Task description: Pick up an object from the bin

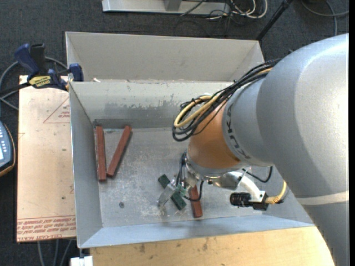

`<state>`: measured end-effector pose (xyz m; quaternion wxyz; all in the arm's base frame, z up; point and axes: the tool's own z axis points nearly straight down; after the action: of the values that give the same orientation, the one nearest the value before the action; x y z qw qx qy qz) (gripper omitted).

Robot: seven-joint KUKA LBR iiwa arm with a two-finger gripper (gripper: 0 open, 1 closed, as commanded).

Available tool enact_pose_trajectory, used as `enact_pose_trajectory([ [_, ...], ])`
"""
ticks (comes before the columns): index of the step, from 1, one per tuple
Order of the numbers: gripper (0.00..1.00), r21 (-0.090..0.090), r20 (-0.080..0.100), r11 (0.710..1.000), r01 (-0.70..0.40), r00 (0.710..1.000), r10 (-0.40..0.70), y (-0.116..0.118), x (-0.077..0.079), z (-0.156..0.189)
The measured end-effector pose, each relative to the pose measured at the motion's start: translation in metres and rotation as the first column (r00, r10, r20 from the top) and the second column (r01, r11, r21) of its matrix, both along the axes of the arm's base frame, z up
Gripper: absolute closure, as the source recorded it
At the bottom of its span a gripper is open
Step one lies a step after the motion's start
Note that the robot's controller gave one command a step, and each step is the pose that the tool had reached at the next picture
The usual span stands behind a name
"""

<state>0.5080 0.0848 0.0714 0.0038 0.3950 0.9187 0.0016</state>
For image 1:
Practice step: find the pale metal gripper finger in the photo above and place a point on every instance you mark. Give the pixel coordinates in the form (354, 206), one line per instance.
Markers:
(166, 195)

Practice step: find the dark green flat block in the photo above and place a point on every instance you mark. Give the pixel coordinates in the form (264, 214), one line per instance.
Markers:
(178, 201)

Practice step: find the red-brown flat block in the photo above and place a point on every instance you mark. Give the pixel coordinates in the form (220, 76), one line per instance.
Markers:
(101, 154)
(196, 202)
(119, 150)

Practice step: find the grey metal bin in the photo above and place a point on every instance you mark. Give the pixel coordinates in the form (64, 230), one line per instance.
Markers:
(155, 159)

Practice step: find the brown cardboard board, red print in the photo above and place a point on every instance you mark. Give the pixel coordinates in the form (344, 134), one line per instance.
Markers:
(44, 159)

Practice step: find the black cylinder on white bracket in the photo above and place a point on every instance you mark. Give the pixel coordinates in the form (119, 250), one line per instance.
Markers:
(240, 199)

